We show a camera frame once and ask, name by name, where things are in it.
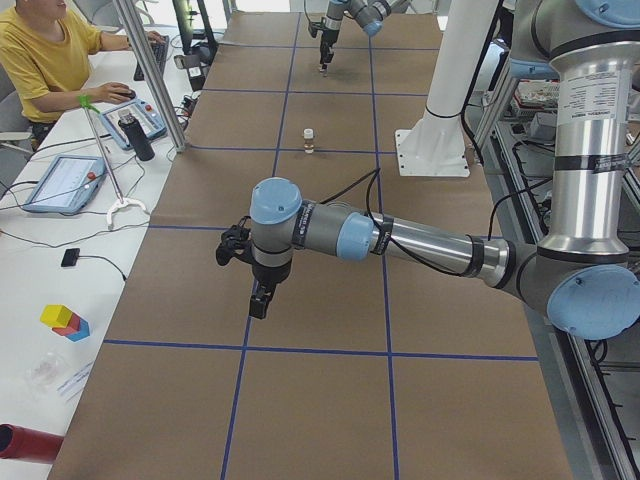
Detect black water bottle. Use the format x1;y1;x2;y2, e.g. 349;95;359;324
118;110;155;161

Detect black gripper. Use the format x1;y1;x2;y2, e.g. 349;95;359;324
249;262;291;319
319;29;338;76

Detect black computer mouse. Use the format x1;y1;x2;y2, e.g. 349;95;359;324
118;90;136;99

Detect white grabber stick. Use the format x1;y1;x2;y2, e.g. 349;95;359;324
78;94;149;231

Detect black keyboard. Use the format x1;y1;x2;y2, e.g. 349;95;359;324
133;35;170;81

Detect small black box device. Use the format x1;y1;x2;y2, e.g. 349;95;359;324
60;248;80;268

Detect near teach pendant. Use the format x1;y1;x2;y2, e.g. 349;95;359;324
22;154;106;214

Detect red cylinder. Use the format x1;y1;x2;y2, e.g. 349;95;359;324
1;424;64;464

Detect teach pendant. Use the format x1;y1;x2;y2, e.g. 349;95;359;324
99;99;166;150
22;154;106;214

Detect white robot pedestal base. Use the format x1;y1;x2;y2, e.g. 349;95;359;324
395;0;501;178

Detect far teach pendant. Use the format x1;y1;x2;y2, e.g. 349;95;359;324
99;99;166;150

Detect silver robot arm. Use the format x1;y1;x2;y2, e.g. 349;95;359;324
307;0;411;76
242;1;639;340

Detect person in yellow shirt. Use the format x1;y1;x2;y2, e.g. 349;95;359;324
0;0;171;146

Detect aluminium frame post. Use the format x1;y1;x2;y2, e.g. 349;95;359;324
113;0;186;153

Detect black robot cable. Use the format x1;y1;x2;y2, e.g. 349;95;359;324
319;168;551;276

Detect stacked colour blocks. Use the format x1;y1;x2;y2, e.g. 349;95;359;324
40;304;90;342

